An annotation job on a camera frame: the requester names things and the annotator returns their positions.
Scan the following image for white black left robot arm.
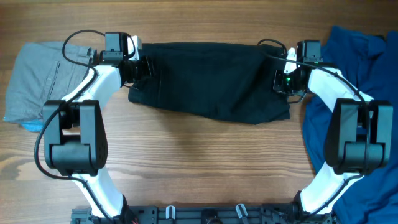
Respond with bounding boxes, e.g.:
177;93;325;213
34;32;153;223

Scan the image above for folded grey shorts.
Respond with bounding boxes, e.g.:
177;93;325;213
4;42;96;126

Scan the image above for folded light blue cloth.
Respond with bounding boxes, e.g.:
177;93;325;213
21;120;43;133

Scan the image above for blue shirt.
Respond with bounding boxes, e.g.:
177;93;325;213
302;25;398;224

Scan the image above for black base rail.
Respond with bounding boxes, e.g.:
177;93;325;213
70;204;339;224

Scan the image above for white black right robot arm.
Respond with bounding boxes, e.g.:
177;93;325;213
273;40;393;220

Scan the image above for black shorts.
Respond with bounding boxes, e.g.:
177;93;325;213
128;42;290;124

